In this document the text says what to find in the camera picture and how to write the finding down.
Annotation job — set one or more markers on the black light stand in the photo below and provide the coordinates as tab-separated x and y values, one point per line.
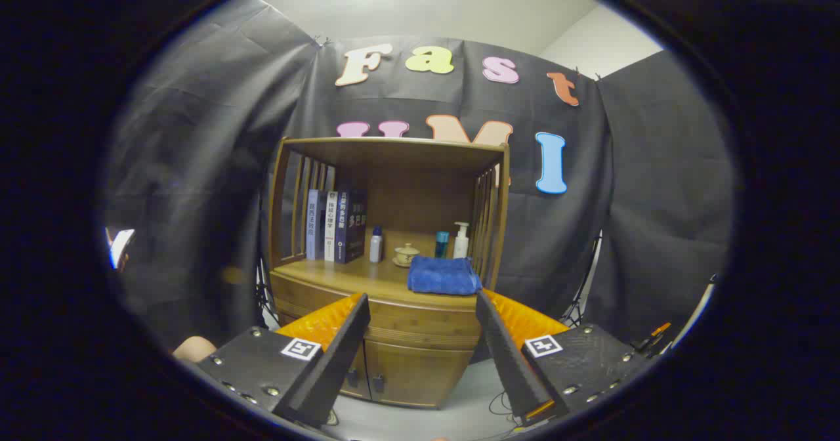
581	296
264	293

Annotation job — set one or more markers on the wooden countertop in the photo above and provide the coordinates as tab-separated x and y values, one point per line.
367	277

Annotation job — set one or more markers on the wooden cabinet door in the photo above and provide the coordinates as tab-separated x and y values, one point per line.
357	375
420	375

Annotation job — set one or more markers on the teal bottle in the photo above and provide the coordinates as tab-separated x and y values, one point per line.
441	243

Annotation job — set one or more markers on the white book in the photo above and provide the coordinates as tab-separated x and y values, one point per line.
331	228

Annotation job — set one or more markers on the wooden cabinet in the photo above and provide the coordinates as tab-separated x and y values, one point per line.
420	185

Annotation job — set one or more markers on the black and orange tool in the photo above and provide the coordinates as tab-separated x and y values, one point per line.
653	337

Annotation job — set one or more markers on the wooden drawer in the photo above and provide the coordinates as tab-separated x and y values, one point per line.
420	326

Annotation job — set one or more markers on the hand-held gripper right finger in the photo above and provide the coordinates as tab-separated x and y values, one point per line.
512	369

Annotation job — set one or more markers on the blue folded towel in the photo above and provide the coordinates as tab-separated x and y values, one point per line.
443	275

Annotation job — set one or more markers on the light blue book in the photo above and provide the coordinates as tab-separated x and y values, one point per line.
315	228

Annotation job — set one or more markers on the beige lidded teacup with saucer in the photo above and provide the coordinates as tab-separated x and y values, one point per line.
406	255

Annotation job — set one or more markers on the white pump bottle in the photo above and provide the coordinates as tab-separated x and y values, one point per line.
461	245

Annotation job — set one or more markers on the white bottle with blue cap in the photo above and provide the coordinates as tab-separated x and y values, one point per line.
375	247

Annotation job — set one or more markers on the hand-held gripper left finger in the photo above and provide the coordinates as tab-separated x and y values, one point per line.
335	369

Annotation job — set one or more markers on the dark blue book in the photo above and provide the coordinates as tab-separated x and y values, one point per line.
351	228

